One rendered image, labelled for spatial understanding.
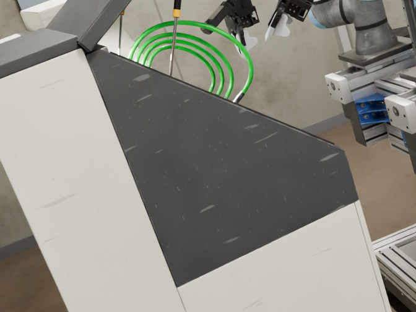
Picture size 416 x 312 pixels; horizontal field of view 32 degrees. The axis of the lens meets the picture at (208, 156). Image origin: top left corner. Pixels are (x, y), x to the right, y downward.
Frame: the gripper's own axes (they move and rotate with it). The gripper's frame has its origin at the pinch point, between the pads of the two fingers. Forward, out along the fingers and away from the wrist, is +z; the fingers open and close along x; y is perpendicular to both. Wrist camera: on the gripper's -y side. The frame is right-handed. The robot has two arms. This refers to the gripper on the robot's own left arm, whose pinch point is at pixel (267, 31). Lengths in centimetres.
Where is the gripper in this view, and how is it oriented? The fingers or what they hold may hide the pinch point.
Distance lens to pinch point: 204.4
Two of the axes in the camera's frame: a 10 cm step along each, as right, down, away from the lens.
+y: 9.1, 4.0, 0.8
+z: -3.7, 7.2, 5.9
